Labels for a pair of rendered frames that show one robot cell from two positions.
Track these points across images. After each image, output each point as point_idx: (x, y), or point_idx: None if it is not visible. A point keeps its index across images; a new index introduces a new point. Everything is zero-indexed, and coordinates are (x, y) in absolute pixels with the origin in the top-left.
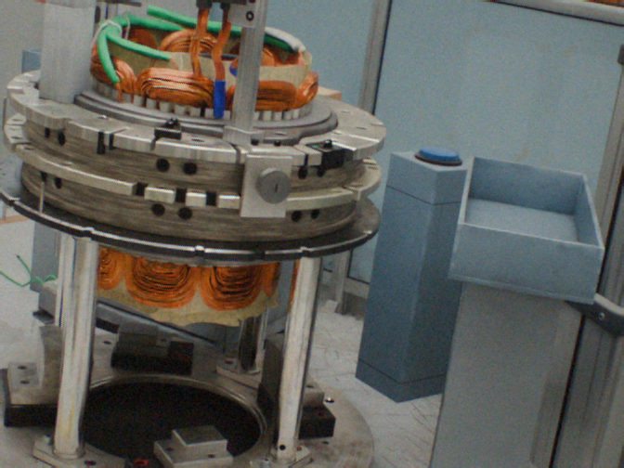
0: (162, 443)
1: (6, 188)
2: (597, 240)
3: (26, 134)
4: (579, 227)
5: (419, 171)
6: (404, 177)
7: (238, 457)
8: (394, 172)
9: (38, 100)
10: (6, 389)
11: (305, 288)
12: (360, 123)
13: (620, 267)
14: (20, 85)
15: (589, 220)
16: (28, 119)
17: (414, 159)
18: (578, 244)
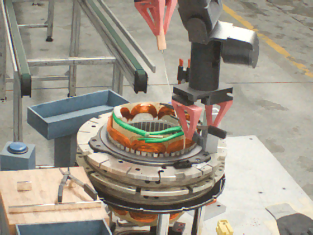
0: (171, 225)
1: (222, 184)
2: (102, 90)
3: (214, 170)
4: (55, 112)
5: (33, 152)
6: (31, 160)
7: (139, 229)
8: (29, 163)
9: (219, 150)
10: None
11: None
12: (104, 118)
13: None
14: (214, 161)
15: (75, 99)
16: None
17: (28, 152)
18: (113, 91)
